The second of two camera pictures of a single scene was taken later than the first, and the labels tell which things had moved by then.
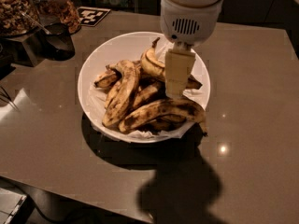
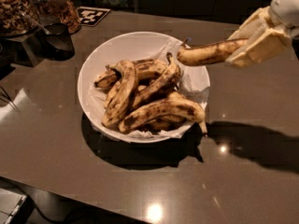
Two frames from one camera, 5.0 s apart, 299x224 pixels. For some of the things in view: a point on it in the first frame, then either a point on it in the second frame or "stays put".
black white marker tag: [92, 16] stays put
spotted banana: [154, 65] -> [208, 53]
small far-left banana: [107, 79] stays put
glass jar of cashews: [14, 1] stays put
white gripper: [188, 23] -> [286, 7]
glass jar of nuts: [55, 6] stays put
